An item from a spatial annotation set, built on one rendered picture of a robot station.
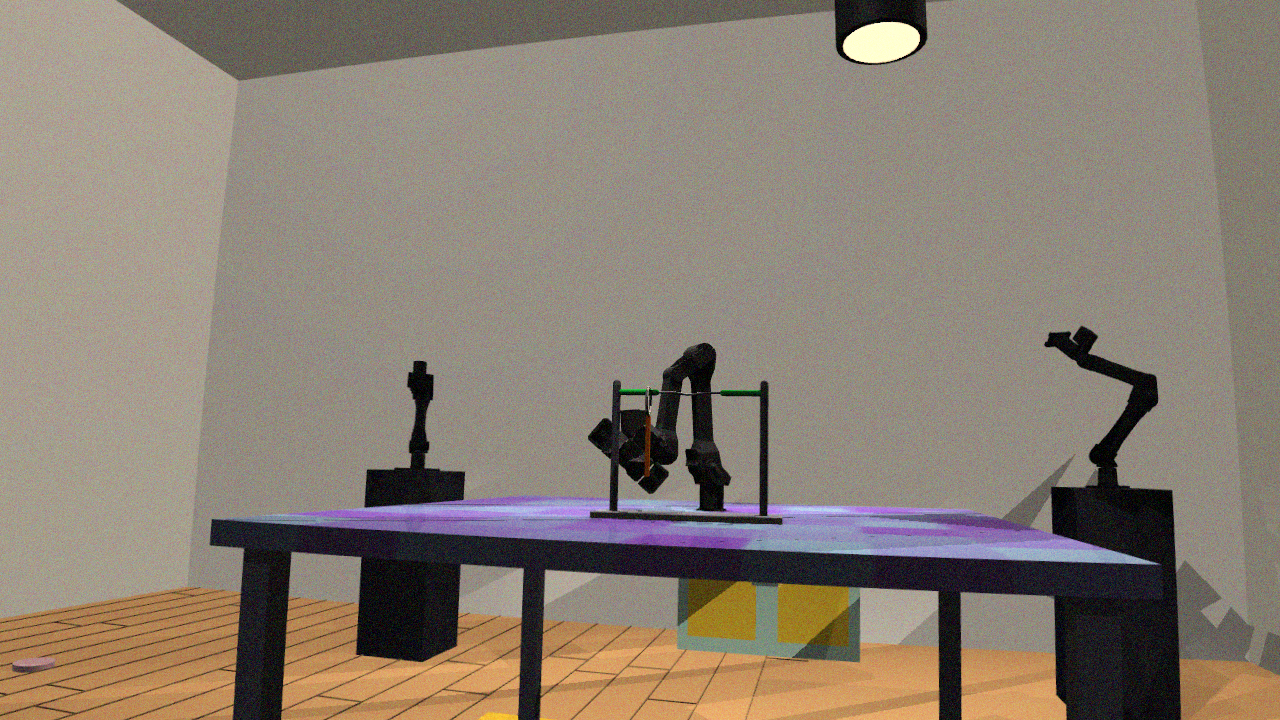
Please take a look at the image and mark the orange handle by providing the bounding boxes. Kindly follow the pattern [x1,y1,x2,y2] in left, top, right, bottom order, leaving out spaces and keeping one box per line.
[644,386,652,477]

